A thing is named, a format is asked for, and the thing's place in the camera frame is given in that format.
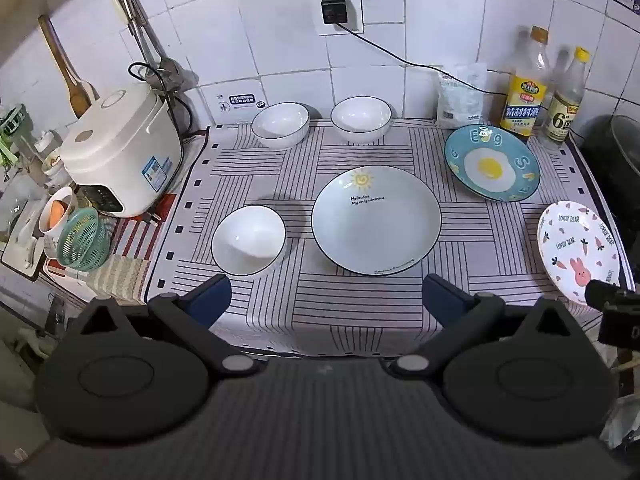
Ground black power cable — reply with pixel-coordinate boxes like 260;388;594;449
334;21;508;97

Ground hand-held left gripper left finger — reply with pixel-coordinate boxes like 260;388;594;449
62;274;263;377

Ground blue plate with egg print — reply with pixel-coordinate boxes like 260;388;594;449
444;124;542;203

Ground yellow label cooking wine bottle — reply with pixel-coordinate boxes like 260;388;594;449
500;26;551;138

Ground white ribbed bowl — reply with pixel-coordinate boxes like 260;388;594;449
330;96;393;144
210;205;287;277
251;102;311;150

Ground white rice cooker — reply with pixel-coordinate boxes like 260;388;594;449
59;81;185;219

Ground pale plate with sun print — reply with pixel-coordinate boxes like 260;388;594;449
311;165;442;277

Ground black plug adapter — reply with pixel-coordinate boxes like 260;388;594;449
321;0;351;25

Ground white plate with bunny print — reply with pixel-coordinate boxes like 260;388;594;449
537;201;622;307

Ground white salt bag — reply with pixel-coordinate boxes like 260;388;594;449
436;62;488;130

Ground white wall socket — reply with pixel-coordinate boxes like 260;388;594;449
310;0;365;37

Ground clear vinegar bottle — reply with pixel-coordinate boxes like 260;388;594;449
540;47;591;151

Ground metal ladle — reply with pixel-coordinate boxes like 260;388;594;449
127;0;185;92

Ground dark pot with glass lid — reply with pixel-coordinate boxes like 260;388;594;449
582;114;640;211

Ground beige checked cloth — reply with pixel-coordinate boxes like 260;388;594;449
75;254;152;302

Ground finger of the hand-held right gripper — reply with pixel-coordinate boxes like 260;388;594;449
585;279;640;313

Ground wooden spatula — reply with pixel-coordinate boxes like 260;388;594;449
37;14;96;118

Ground small wall sticker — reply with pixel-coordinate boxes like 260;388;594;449
216;91;266;113

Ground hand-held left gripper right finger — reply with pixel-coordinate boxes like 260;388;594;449
387;274;588;378

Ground black rice cooker cord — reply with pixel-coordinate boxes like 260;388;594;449
127;61;197;140

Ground striped white tablecloth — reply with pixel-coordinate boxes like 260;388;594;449
142;119;626;358

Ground red striped cloth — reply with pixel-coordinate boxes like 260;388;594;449
100;192;178;262

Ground white mug with carrot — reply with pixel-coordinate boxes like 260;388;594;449
37;186;80;235

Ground green plastic basket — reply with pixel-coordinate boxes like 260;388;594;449
56;207;112;267

